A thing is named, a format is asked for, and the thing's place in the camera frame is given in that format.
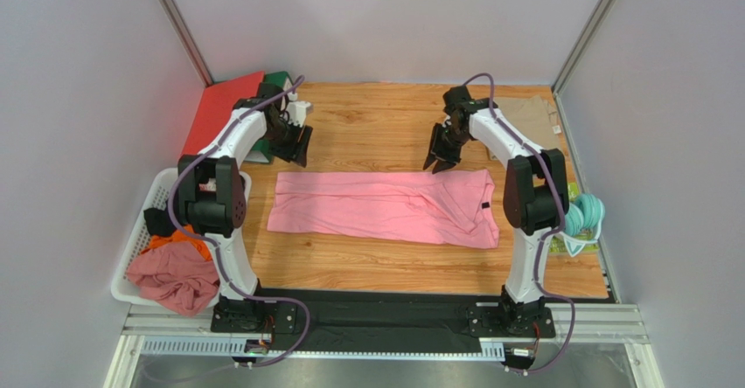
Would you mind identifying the teal headphones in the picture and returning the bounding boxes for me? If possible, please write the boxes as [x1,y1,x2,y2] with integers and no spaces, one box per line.
[560,193,606,257]

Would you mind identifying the white laundry basket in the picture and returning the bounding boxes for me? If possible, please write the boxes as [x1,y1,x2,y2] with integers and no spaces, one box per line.
[110,168,259,312]

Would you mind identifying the folded beige t-shirt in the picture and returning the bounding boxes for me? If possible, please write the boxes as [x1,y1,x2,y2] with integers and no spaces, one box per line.
[494,95,567,156]

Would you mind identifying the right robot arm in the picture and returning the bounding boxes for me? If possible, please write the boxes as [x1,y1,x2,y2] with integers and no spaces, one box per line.
[424,85,569,338]

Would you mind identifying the black base mat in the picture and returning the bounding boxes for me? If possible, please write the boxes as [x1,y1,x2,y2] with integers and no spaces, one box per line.
[225,288,507,354]

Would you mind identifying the orange garment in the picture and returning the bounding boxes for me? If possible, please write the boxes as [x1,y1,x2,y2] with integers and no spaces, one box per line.
[140,230,212,261]

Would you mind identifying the red binder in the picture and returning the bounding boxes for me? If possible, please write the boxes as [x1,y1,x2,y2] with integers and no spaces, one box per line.
[181,71,265,155]

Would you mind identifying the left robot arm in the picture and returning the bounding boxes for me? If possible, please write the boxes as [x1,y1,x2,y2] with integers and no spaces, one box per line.
[167,80,312,334]

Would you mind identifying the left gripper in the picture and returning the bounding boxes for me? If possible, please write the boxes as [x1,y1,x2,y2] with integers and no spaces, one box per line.
[263,117,313,167]

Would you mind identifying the pink t-shirt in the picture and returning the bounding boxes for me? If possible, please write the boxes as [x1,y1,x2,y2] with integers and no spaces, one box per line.
[267,170,500,249]

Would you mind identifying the floral garment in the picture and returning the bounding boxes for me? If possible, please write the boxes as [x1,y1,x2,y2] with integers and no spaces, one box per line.
[198,180,217,194]

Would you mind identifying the green binder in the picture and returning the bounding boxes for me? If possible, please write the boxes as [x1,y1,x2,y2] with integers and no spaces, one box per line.
[244,71,294,164]

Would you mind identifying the dusty pink garment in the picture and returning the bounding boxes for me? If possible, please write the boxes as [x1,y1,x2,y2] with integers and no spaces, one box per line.
[126,241,219,317]

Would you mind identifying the green book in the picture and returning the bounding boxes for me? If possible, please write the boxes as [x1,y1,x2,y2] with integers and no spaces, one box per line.
[549,183,606,257]

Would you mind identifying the black t-shirt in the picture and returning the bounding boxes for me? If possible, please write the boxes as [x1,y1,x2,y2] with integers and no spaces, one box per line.
[143,191,177,238]

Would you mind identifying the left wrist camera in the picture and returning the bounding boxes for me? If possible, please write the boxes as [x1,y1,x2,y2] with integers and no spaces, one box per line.
[287,100,313,127]

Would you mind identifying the aluminium mounting rail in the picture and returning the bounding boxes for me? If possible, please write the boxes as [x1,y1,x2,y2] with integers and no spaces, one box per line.
[105,290,663,387]

